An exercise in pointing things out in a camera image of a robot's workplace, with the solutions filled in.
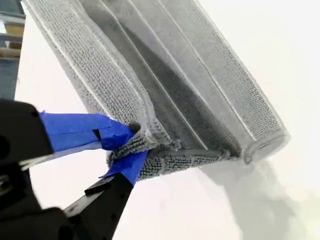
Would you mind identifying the grey striped towel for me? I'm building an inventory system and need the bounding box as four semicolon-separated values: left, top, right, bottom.
22;0;292;183

